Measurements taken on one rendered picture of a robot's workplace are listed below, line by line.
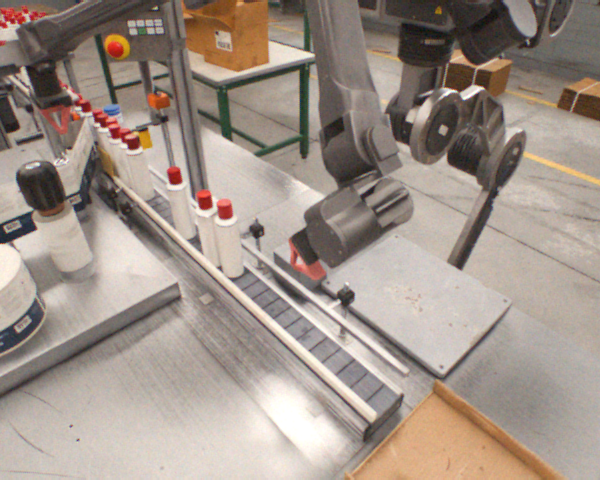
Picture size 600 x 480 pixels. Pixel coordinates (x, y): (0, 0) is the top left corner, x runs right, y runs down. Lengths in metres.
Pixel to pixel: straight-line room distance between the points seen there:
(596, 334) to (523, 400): 1.51
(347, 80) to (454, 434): 0.66
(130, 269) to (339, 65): 0.79
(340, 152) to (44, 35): 0.66
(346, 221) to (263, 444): 0.52
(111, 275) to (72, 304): 0.11
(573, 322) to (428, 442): 1.69
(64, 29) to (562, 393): 1.19
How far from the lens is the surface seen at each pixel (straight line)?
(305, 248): 0.57
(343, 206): 0.46
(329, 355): 0.89
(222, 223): 0.94
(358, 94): 0.51
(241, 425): 0.87
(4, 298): 1.00
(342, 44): 0.54
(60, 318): 1.09
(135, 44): 1.20
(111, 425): 0.94
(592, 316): 2.55
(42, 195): 1.03
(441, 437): 0.89
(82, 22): 0.93
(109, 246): 1.24
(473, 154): 1.61
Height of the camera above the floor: 1.60
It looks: 39 degrees down
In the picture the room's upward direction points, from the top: straight up
